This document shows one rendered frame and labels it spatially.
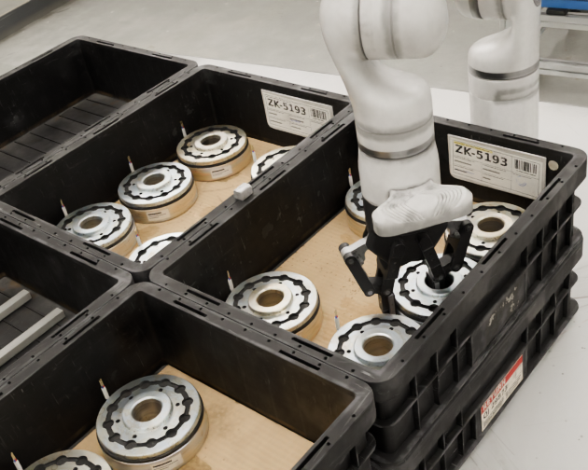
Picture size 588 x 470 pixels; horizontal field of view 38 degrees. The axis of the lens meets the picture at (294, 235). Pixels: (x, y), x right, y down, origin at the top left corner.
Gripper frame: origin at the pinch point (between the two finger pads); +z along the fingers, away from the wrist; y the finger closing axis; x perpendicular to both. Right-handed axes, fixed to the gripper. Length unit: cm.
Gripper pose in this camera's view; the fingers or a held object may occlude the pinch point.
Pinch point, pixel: (412, 297)
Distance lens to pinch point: 90.5
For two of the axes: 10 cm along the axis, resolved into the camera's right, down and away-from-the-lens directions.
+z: 1.6, 8.0, 5.9
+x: 2.3, 5.5, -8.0
